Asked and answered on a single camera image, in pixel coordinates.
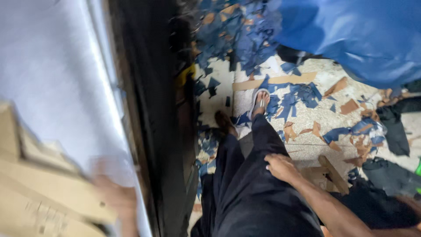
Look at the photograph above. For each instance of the white-topped work table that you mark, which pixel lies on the white-topped work table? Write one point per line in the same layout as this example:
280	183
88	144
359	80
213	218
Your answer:
65	65

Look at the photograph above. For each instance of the stack of tan cardboard patterns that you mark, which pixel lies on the stack of tan cardboard patterns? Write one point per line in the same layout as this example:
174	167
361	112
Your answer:
39	184

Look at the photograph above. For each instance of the person's black trousers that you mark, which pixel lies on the person's black trousers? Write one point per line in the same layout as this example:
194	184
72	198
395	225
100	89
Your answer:
256	197

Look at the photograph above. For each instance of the long tan cardboard strip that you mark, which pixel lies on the long tan cardboard strip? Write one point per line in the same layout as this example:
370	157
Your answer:
283	80

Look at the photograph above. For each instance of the low wooden stool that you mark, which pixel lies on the low wooden stool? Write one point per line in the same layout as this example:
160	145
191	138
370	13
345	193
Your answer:
334	174

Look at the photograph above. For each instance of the scattered blue fabric offcuts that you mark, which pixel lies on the scattered blue fabric offcuts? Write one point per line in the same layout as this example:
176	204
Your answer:
296	95

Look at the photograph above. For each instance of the heap of blue denim scraps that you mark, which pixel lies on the heap of blue denim scraps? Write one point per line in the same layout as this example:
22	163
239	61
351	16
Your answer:
230	33

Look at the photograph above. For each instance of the scattered brown paper offcuts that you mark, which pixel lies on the scattered brown paper offcuts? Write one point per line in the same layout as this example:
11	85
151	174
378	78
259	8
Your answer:
348	107

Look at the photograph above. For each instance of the person's left hand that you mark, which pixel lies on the person's left hand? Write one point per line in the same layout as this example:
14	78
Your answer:
116	197

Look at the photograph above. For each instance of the black cloth piece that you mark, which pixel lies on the black cloth piece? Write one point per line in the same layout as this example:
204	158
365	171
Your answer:
396	128
388	174

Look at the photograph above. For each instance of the black cloth heap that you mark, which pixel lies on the black cloth heap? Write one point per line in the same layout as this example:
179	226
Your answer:
371	207

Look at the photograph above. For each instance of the person's left fingers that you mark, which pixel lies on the person's left fingers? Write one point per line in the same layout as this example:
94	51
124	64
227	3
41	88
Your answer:
104	185

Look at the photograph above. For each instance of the person's right fingers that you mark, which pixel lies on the person's right fingers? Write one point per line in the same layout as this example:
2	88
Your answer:
271	163

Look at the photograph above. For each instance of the green object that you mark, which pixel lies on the green object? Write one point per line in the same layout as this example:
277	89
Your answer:
418	174

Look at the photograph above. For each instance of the blue plastic sheet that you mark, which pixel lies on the blue plastic sheet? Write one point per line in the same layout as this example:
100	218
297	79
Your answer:
355	36

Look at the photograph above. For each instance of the person's bare foot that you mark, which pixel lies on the person's bare foot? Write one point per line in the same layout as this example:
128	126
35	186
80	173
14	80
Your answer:
224	122

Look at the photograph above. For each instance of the grey sandal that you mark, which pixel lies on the grey sandal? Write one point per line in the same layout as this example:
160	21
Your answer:
255	98

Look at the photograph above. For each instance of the yellow object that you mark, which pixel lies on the yellow object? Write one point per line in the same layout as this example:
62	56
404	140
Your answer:
184	75

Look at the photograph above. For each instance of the person's right hand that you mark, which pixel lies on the person's right hand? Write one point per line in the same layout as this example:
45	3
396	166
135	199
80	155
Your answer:
285	168

